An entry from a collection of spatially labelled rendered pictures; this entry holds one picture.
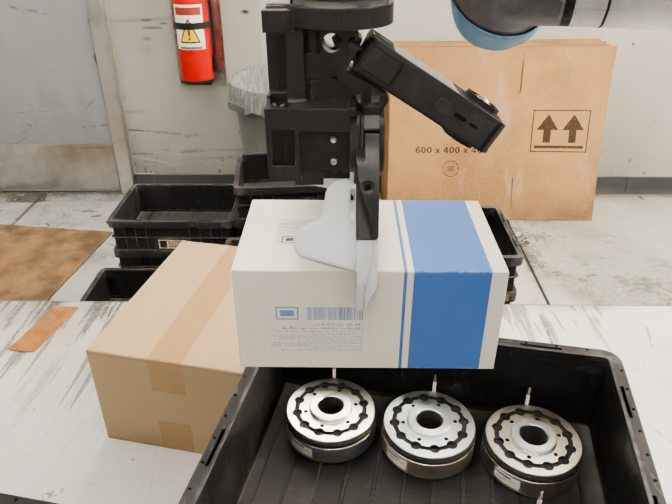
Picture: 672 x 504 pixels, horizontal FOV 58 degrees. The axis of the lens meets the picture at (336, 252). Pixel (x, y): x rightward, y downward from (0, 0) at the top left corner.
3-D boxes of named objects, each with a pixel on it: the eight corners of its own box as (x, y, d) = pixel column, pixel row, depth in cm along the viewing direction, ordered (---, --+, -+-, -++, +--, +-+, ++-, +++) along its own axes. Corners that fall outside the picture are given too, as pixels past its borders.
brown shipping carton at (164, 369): (255, 463, 83) (246, 373, 75) (107, 438, 87) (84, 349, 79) (309, 331, 109) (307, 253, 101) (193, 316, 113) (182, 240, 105)
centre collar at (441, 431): (453, 410, 70) (453, 406, 69) (449, 443, 65) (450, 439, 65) (410, 403, 71) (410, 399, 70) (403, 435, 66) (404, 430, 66)
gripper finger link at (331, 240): (294, 311, 44) (295, 185, 45) (376, 311, 44) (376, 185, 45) (290, 311, 41) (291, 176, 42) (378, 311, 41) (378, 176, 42)
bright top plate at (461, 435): (476, 402, 71) (477, 398, 71) (472, 469, 63) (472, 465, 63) (391, 387, 74) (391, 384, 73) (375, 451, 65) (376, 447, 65)
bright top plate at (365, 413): (375, 383, 74) (375, 379, 74) (374, 448, 65) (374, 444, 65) (292, 379, 75) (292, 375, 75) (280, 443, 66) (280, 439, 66)
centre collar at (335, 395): (353, 394, 72) (353, 390, 72) (351, 425, 68) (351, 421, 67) (311, 392, 72) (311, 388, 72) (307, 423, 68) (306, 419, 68)
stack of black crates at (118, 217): (251, 265, 235) (245, 183, 218) (240, 310, 209) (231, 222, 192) (148, 264, 236) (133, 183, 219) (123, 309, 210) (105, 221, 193)
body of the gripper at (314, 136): (279, 153, 50) (270, -7, 44) (384, 153, 50) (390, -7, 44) (268, 192, 43) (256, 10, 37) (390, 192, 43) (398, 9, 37)
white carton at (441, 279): (467, 285, 59) (478, 200, 54) (493, 369, 48) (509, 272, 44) (258, 284, 59) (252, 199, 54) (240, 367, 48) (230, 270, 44)
